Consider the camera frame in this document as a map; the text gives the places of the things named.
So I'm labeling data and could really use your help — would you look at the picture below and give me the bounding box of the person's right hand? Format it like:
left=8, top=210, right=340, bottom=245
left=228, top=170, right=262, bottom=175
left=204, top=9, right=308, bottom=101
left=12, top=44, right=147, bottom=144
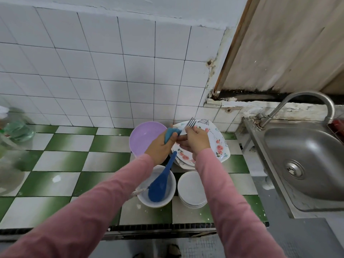
left=176, top=125, right=211, bottom=156

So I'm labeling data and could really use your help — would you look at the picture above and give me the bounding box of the person's left hand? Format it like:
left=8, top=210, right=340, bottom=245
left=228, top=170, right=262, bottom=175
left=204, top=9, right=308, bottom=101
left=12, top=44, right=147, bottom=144
left=145, top=132, right=179, bottom=166

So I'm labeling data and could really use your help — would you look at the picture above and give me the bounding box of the blue cleaning cloth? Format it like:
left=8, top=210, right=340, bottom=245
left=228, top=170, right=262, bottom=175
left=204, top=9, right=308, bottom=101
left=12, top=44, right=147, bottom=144
left=164, top=128, right=182, bottom=145

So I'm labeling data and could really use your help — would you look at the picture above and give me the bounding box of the metal fork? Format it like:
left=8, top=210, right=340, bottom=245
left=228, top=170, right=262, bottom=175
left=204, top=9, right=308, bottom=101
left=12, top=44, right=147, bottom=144
left=130, top=187, right=150, bottom=198
left=184, top=117, right=199, bottom=129

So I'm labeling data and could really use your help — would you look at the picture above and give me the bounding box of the purple plastic bowl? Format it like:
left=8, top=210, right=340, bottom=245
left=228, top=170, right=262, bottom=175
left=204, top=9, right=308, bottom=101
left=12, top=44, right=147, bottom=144
left=129, top=121, right=168, bottom=157

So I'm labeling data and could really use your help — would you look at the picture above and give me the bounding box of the stack of floral plates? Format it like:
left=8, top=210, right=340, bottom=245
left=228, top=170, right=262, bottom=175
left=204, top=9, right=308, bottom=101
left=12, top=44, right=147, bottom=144
left=171, top=121, right=231, bottom=168

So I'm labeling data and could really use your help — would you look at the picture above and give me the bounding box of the white bowl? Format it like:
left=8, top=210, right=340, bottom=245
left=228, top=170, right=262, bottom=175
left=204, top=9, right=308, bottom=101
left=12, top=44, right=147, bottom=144
left=136, top=165, right=177, bottom=208

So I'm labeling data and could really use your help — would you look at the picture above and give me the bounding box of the blue rice paddle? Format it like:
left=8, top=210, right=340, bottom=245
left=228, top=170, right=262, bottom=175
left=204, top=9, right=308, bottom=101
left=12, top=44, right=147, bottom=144
left=148, top=151, right=178, bottom=202

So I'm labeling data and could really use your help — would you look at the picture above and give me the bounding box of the stack of white saucers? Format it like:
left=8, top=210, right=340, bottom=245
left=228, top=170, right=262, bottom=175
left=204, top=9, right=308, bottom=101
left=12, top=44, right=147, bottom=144
left=177, top=171, right=208, bottom=209

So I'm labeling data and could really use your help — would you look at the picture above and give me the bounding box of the person's left forearm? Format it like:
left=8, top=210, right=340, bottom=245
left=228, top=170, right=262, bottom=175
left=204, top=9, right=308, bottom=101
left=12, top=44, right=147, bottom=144
left=0, top=153, right=156, bottom=258

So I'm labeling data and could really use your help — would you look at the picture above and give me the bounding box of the person's right forearm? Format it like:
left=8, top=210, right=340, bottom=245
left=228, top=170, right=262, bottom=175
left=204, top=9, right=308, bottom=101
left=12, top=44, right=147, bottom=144
left=195, top=149, right=288, bottom=258

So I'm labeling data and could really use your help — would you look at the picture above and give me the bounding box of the green checkered tile countertop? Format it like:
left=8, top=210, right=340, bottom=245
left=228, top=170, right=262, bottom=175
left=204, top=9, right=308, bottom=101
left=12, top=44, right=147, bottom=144
left=0, top=123, right=269, bottom=237

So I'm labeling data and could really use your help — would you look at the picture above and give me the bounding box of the person's right leg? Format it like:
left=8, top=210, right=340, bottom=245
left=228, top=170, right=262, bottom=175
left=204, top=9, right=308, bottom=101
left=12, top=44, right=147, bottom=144
left=167, top=243, right=182, bottom=258

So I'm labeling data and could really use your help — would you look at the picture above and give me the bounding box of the chrome faucet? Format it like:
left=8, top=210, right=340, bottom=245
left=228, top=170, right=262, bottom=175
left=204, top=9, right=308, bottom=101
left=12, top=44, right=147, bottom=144
left=257, top=91, right=336, bottom=129

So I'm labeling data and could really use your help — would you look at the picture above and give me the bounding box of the stainless steel sink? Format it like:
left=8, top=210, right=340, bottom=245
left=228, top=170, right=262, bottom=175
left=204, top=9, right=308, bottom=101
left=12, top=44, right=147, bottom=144
left=241, top=116, right=344, bottom=219

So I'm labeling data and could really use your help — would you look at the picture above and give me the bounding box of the weathered wooden board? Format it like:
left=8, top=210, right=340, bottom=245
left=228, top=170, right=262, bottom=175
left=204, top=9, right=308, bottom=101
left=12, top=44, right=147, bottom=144
left=214, top=0, right=344, bottom=100

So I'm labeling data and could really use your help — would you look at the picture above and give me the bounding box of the red plastic cutlery cup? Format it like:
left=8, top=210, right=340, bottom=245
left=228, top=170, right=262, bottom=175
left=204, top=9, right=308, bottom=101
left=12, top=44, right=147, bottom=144
left=329, top=118, right=344, bottom=140

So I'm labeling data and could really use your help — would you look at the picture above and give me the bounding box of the clear bottle with green liquid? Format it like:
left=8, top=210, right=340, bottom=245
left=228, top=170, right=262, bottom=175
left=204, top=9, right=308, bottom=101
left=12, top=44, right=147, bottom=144
left=0, top=107, right=35, bottom=143

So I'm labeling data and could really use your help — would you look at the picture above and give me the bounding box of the large clear plastic bottle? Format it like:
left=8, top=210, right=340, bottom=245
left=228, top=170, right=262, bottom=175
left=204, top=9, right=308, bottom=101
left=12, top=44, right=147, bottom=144
left=0, top=132, right=28, bottom=197

